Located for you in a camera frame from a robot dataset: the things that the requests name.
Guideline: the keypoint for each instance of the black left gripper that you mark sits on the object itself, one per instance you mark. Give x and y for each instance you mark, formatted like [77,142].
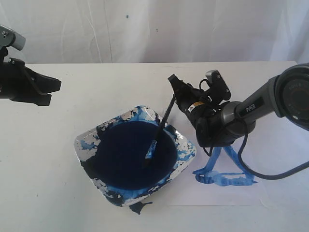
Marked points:
[16,83]

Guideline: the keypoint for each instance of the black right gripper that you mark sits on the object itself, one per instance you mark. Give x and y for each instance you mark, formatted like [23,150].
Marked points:
[195,103]

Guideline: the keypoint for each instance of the black paintbrush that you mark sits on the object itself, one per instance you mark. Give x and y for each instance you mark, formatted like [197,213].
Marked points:
[150,153]

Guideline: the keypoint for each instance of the white square paint-stained dish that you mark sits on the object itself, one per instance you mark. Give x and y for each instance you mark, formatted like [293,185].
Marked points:
[112,155]

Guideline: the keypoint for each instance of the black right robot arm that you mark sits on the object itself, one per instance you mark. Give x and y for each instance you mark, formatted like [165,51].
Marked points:
[219,121]

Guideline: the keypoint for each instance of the white backdrop cloth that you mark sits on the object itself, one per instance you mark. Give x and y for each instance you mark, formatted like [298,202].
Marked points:
[126,31]

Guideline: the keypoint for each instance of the white paper sheet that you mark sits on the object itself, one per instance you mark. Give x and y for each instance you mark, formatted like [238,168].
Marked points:
[184,190]

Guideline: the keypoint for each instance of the blue paint spill puddle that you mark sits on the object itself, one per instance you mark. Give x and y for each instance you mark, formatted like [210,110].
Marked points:
[137,207]

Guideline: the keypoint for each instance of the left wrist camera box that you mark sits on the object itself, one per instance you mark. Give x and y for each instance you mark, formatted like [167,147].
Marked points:
[9,37]

